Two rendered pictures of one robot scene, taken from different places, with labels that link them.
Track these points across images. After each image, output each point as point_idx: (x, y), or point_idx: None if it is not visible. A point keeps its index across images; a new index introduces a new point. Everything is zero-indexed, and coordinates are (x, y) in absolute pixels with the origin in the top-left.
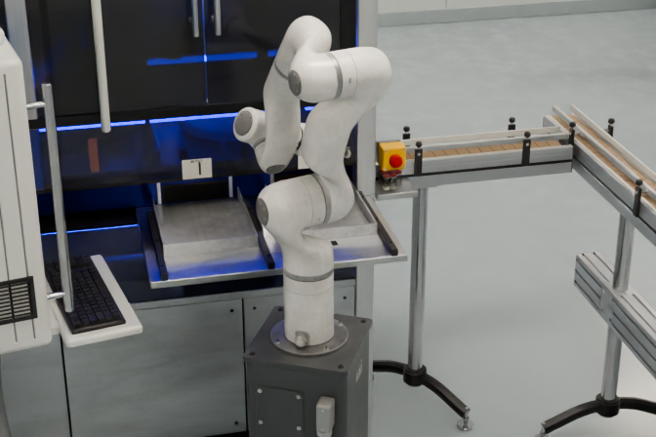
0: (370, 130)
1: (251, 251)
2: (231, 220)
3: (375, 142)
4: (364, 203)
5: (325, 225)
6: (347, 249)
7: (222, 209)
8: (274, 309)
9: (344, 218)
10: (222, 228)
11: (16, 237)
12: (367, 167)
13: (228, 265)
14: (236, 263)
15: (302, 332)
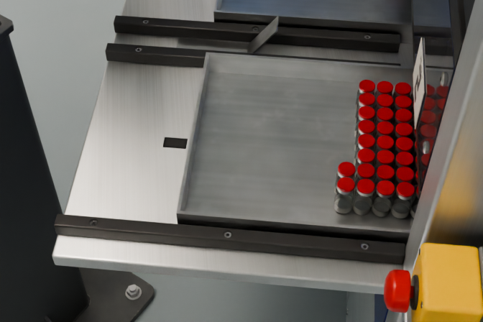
0: (438, 168)
1: (202, 18)
2: (341, 15)
3: (431, 208)
4: (298, 222)
5: (260, 148)
6: (136, 155)
7: (400, 12)
8: (1, 19)
9: (287, 192)
10: None
11: None
12: (417, 232)
13: None
14: None
15: None
